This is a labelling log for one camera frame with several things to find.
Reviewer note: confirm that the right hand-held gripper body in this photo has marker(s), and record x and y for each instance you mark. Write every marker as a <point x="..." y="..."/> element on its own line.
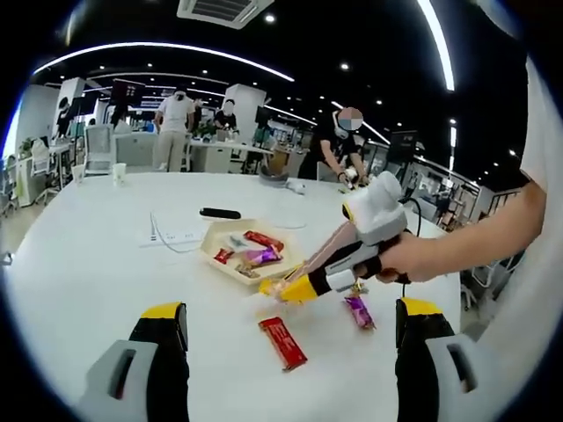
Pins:
<point x="380" y="211"/>

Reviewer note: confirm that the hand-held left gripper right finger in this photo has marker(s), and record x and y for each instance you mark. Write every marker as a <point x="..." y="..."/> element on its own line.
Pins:
<point x="418" y="373"/>

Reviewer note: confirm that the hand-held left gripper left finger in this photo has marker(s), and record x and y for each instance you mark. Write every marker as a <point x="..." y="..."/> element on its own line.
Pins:
<point x="167" y="373"/>

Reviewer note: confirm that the short purple food packet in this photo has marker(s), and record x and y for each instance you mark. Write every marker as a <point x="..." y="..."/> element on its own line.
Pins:
<point x="261" y="256"/>

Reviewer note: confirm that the gold candy food packet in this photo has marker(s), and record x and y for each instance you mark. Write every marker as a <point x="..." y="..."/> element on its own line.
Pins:
<point x="247" y="270"/>
<point x="358" y="290"/>

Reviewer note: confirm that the bright red food bar packet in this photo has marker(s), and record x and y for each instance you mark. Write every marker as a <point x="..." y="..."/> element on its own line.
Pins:
<point x="282" y="343"/>

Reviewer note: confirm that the long purple food packet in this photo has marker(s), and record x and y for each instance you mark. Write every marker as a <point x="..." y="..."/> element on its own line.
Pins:
<point x="360" y="312"/>

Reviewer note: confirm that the dark red food packet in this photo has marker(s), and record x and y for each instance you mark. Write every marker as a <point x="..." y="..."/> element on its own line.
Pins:
<point x="264" y="239"/>

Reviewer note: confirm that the clear food packet dark snack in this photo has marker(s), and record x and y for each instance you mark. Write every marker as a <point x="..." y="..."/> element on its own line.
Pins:
<point x="233" y="242"/>

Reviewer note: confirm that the small red candy food packet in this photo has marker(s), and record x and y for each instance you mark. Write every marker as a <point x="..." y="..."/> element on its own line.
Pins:
<point x="223" y="256"/>

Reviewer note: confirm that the beige hexagonal container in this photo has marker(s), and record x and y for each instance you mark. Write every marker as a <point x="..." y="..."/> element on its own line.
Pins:
<point x="215" y="230"/>

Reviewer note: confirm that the person's right hand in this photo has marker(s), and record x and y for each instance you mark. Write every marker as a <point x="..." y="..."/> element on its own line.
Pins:
<point x="409" y="259"/>

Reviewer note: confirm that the small white device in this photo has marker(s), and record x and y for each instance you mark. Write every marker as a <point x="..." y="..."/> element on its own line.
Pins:
<point x="297" y="189"/>

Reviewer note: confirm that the black power bank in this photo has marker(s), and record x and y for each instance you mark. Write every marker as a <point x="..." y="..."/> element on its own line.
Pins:
<point x="220" y="213"/>

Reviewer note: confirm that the white office desk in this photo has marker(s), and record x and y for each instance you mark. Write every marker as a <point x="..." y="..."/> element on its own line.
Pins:
<point x="220" y="154"/>

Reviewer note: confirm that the curved ceiling light strip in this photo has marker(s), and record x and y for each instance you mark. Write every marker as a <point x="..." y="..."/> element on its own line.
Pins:
<point x="110" y="44"/>
<point x="444" y="57"/>

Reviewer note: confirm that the person's white shirt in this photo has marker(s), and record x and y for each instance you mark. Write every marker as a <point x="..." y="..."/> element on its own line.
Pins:
<point x="543" y="123"/>

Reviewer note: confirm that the white paper cup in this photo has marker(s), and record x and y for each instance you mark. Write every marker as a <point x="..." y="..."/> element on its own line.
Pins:
<point x="119" y="174"/>
<point x="78" y="175"/>

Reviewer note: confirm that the grey office chair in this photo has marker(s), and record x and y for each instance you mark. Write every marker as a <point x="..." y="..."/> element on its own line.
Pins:
<point x="135" y="149"/>

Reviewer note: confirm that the white worn chest device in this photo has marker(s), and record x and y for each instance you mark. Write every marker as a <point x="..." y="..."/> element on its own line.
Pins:
<point x="501" y="17"/>

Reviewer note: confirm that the white mesh office chair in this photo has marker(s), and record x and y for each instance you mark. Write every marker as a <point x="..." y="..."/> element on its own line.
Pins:
<point x="99" y="147"/>

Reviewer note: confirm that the ceiling air conditioner vent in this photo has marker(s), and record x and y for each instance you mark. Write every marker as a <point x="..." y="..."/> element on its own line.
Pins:
<point x="224" y="11"/>

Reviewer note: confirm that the black hanging display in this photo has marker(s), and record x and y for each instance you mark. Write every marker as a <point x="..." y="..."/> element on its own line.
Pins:
<point x="128" y="92"/>

